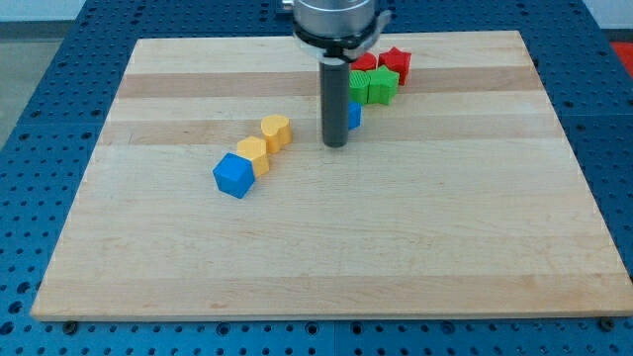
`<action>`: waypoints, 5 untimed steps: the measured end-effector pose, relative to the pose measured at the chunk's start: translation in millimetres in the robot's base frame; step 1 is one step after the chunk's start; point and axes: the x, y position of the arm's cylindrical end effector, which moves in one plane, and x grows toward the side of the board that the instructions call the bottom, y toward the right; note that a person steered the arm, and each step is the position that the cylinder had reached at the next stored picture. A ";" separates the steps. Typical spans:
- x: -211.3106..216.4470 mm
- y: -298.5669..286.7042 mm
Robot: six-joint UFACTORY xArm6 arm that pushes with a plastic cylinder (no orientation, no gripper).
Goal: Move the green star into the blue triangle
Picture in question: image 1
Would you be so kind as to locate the blue triangle block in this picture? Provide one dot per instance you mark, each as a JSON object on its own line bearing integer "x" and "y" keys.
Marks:
{"x": 354, "y": 115}

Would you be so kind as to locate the green star block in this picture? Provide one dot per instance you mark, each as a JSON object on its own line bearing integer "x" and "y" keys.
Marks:
{"x": 383, "y": 85}

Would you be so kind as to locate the red star block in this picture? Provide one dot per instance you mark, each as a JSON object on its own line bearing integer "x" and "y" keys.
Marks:
{"x": 398, "y": 61}

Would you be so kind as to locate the yellow heart block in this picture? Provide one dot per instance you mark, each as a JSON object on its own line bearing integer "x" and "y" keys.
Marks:
{"x": 277, "y": 132}

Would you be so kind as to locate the red round block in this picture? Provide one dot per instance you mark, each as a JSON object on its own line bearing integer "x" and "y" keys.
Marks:
{"x": 367, "y": 61}

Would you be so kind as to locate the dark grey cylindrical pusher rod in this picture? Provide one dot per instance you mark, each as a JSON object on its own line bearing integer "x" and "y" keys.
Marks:
{"x": 334, "y": 101}

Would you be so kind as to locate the green round block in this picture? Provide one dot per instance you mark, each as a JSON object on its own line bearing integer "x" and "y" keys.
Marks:
{"x": 359, "y": 82}

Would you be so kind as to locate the blue cube block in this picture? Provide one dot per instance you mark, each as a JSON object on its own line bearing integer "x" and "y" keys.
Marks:
{"x": 234, "y": 175}

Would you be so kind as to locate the wooden board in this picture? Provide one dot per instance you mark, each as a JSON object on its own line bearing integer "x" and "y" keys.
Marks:
{"x": 460, "y": 199}

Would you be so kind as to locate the yellow pentagon block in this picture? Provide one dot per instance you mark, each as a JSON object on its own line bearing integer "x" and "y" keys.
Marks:
{"x": 255, "y": 150}

